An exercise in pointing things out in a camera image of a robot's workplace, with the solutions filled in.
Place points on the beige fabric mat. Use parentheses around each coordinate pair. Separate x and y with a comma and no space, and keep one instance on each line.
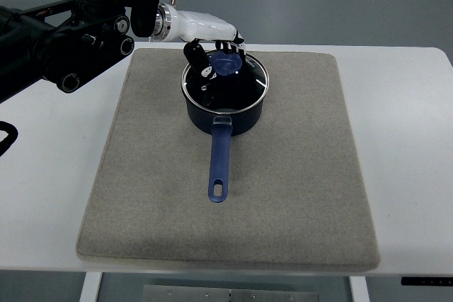
(296,197)

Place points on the black desk control panel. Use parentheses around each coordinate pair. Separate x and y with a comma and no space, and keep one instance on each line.
(427,281)

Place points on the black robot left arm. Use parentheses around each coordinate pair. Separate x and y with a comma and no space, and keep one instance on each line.
(69,42)

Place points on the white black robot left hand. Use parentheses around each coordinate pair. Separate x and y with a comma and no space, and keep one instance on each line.
(214,49)

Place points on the white table leg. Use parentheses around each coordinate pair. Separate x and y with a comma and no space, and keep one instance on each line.
(359,290)
(91,287)

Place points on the white table leg right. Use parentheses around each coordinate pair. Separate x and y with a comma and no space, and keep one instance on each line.
(359,290)

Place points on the dark blue saucepan blue handle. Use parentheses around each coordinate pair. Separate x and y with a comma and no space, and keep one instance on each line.
(222,126)

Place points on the grey metal base plate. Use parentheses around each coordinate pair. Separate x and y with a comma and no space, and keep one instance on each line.
(188,293)

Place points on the glass pot lid blue knob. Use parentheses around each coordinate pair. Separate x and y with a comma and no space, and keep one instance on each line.
(228,89)

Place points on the white table leg left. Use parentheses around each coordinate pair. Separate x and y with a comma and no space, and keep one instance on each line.
(91,287)

